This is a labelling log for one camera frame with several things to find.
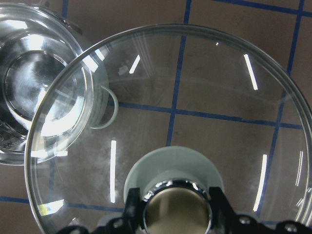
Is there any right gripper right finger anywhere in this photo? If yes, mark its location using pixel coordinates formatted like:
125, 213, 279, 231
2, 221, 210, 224
209, 187, 236, 234

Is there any glass pot lid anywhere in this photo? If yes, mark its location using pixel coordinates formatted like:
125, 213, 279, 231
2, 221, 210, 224
25, 24, 312, 234

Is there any mint green electric pot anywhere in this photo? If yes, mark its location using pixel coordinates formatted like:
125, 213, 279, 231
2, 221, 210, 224
0, 2, 119, 166

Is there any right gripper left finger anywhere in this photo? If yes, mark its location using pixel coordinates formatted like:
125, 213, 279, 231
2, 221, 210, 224
122, 187, 146, 234

